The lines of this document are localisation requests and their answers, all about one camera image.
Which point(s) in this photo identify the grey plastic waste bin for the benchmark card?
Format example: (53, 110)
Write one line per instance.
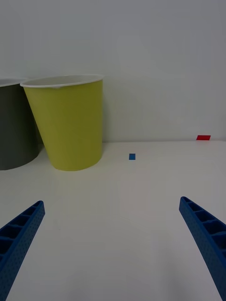
(14, 127)

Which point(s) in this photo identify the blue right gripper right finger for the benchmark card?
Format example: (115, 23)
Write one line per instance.
(207, 235)

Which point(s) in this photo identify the yellow-green plastic waste bin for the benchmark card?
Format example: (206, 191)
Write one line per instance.
(70, 122)

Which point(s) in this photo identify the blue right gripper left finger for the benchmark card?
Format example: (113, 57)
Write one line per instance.
(18, 244)

